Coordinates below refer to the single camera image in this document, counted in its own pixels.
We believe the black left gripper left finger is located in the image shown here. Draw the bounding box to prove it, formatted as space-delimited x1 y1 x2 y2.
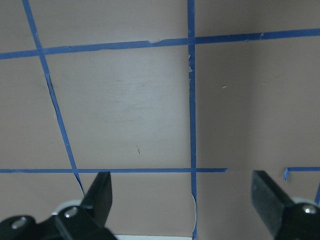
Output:
55 172 113 240

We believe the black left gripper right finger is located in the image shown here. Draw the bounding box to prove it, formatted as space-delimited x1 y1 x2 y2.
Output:
251 170 320 240

